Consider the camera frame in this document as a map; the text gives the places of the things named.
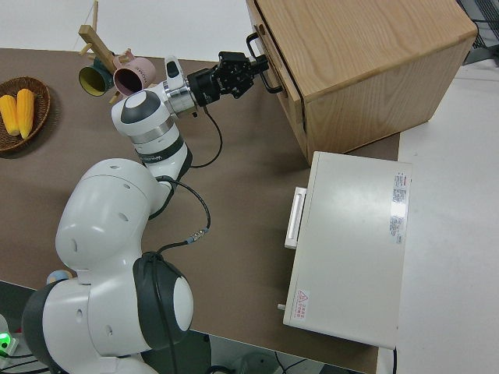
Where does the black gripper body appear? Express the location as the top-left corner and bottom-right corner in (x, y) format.
(187, 50), (255, 108)

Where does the light wooden drawer black handle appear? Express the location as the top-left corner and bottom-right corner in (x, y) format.
(245, 0), (309, 128)

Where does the pink mug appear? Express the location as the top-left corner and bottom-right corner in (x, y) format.
(112, 57), (157, 97)

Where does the light wooden cabinet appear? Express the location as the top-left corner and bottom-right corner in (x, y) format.
(253, 0), (479, 155)

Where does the brown table mat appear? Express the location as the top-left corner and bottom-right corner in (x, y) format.
(0, 47), (402, 374)

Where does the dark green mug yellow inside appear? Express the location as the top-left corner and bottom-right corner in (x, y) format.
(79, 58), (115, 97)

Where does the wooden mug tree stand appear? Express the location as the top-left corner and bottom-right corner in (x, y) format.
(77, 23), (134, 104)

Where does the round brown wicker tray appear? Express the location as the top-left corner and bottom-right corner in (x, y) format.
(0, 76), (51, 152)

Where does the white toaster oven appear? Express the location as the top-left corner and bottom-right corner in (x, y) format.
(277, 150), (413, 350)

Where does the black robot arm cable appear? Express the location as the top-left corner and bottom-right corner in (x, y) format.
(150, 107), (224, 374)

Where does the black wire rack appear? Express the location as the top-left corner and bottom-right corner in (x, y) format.
(455, 0), (499, 67)

